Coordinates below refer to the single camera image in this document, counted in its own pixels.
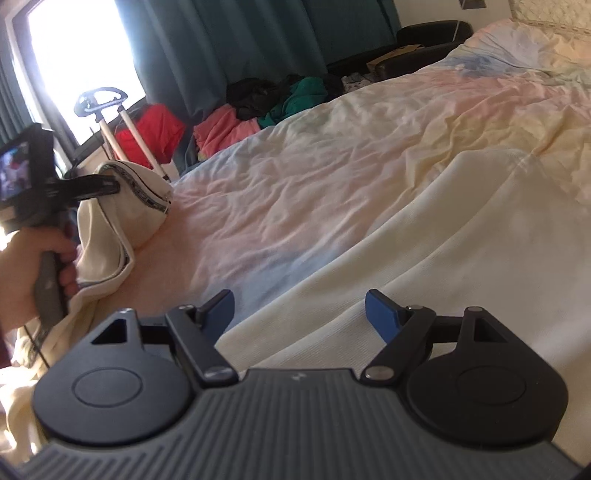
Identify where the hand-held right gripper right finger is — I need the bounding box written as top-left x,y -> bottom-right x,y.
362,289 -> 509,384

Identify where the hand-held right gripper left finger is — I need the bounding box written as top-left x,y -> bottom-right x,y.
91,289 -> 239,387

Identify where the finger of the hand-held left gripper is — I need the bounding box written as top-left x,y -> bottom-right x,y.
62,174 -> 122,202

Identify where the cream garment with patterned trim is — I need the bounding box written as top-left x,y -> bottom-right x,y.
0,148 -> 591,462

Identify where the pile of coloured clothes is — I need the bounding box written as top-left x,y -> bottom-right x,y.
226,74 -> 345,121

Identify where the person's left hand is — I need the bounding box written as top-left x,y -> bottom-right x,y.
0,228 -> 83,334

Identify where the red cloth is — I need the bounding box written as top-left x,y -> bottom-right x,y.
113,103 -> 187,171

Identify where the bright window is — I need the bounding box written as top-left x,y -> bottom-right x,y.
13,0 -> 149,145

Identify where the pink cloth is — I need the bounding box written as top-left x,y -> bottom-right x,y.
192,104 -> 262,156

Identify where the pastel bed blanket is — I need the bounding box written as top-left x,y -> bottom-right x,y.
133,17 -> 591,340

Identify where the green cloth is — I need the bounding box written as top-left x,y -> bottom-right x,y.
257,76 -> 328,130

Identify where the cardboard box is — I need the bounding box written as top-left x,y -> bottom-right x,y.
366,44 -> 426,73

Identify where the black sofa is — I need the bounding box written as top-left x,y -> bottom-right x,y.
326,20 -> 474,83

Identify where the beige lace headboard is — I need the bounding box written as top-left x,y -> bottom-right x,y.
507,0 -> 591,29

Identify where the trolley handle with metal poles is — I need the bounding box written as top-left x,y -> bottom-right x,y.
74,85 -> 172,184

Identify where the black cable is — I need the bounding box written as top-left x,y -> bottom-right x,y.
22,323 -> 52,370

